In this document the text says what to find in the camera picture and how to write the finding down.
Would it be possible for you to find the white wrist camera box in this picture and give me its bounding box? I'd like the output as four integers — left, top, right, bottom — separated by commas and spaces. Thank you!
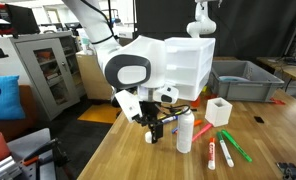
115, 90, 142, 123

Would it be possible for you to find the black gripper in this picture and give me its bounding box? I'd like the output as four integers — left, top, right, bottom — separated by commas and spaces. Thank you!
140, 102, 163, 144

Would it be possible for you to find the blue cushion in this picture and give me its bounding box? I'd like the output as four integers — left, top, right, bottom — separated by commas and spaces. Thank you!
0, 75, 25, 121

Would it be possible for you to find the grey dish rack bin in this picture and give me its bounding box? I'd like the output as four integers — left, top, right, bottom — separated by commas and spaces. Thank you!
208, 60, 284, 102

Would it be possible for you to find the pink marker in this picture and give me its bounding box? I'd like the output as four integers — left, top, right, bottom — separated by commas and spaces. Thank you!
192, 123, 213, 142

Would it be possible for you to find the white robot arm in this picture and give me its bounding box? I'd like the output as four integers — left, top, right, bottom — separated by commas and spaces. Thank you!
62, 0, 179, 143

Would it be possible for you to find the white square holder cup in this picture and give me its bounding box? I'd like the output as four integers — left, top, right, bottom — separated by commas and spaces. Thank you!
205, 97, 232, 127

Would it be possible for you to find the white marker green cap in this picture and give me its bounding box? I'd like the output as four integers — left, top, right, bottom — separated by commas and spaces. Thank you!
217, 131, 234, 167

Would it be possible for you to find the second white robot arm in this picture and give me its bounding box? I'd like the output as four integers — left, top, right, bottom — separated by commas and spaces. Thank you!
186, 0, 222, 38

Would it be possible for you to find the white bottle lid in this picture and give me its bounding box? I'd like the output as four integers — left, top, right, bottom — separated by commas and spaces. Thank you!
145, 132, 152, 144

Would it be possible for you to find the white three-drawer organizer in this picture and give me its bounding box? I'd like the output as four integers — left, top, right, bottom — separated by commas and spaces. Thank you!
165, 37, 216, 101

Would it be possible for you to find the blue marker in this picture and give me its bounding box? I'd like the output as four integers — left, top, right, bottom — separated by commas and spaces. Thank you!
156, 115, 178, 124

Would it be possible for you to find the orange marker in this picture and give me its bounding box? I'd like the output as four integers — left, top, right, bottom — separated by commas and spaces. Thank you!
194, 120, 202, 126

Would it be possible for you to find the white plastic bottle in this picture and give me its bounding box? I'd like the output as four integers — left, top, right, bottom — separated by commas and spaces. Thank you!
176, 108, 195, 154

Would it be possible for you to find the grey metal cabinet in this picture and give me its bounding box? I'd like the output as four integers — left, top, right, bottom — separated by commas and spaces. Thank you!
10, 31, 81, 121

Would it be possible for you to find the red white marker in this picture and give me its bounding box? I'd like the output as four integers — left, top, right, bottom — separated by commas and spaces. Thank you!
208, 137, 216, 170

